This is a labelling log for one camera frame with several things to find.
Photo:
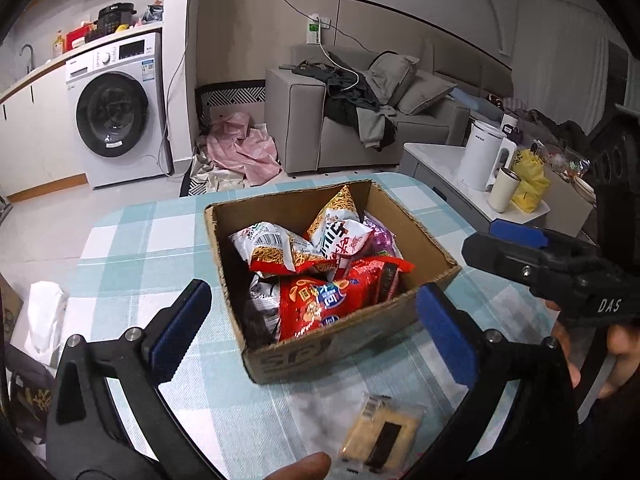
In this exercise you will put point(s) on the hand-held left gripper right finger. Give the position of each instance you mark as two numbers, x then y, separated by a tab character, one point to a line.
445	335

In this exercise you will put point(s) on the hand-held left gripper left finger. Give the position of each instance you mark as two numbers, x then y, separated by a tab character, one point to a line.
175	330

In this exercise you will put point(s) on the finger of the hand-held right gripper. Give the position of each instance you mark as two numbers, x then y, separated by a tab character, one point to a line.
500	260
515	234

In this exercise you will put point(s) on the red black snack packet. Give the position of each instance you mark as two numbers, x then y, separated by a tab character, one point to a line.
389	280

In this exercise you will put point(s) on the black silver snack packet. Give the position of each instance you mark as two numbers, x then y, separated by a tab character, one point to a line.
262	310

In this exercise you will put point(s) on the purple snack packet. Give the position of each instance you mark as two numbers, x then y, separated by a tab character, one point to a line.
382	240

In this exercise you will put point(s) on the clear cracker packet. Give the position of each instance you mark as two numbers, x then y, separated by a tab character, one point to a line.
380	435

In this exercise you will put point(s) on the noodle snack packet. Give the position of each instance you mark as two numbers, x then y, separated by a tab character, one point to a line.
272	252
340	237

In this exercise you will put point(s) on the brown cardboard box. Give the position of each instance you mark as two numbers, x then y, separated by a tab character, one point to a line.
320	355

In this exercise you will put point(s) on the person's right hand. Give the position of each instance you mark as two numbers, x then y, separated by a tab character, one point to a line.
622	355

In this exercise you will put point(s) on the person's left hand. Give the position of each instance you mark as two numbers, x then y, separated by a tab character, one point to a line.
300	466

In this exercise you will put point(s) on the cream tumbler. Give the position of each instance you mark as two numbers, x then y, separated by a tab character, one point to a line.
504	190

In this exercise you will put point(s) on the yellow plastic bag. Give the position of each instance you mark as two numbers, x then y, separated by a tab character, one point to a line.
530	180

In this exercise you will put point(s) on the plain cardboard box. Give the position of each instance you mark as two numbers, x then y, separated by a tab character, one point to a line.
570	205

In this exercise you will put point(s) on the white electric kettle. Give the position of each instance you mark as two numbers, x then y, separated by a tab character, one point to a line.
480	155

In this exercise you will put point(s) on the blue checked tablecloth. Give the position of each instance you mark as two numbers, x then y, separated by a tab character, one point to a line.
165	240

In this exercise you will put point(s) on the grey side table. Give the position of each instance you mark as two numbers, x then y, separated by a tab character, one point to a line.
435	160

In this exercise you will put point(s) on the white plastic bag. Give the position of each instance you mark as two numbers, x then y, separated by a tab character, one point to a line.
42	315

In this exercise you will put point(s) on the beige cloth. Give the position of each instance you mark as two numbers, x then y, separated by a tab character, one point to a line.
215	180

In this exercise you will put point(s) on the dark bag with yellow print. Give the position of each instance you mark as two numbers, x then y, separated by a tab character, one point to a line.
30	400

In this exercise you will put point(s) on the grey cushion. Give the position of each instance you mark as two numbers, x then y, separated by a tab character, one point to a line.
425	92
395	75

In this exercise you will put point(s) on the pink cloth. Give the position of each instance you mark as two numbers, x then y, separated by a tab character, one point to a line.
240	150

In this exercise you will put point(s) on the pile of dark clothes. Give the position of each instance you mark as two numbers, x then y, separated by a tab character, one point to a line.
350	105

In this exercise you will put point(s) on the white washing machine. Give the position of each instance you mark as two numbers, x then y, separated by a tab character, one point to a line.
120	115

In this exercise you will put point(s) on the grey sofa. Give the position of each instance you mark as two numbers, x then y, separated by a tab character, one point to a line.
295	125

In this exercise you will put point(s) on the white base cabinets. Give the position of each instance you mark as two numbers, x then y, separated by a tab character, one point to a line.
35	135

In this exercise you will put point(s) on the black white patterned panel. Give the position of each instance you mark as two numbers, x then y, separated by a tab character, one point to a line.
230	94

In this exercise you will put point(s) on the red box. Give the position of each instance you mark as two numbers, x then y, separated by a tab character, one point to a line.
80	39

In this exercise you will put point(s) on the yellow bottle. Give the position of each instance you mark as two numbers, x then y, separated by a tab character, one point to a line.
58	46

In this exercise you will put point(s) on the metal faucet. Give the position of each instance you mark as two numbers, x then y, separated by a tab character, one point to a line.
27	50

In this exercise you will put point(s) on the dark plastic bag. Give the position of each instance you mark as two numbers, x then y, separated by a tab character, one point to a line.
154	14

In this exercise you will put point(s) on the black rice cooker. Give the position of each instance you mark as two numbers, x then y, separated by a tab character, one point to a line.
115	17

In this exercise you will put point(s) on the white wall power strip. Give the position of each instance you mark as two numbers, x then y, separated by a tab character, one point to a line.
313	30

